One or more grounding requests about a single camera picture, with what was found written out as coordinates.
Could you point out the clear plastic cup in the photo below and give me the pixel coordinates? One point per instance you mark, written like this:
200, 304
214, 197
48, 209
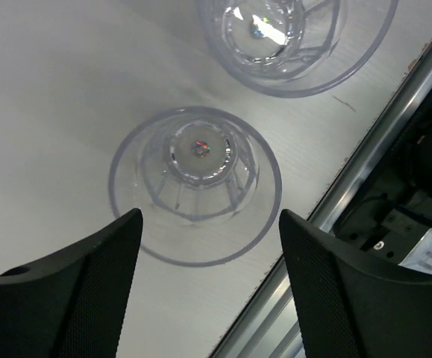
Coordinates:
208, 184
294, 49

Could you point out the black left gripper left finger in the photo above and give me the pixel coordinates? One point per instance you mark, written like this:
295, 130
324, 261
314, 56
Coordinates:
72, 303

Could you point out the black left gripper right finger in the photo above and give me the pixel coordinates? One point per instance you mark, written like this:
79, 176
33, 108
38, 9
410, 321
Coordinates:
350, 303

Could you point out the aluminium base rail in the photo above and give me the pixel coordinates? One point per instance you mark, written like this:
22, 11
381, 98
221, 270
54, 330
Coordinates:
268, 326

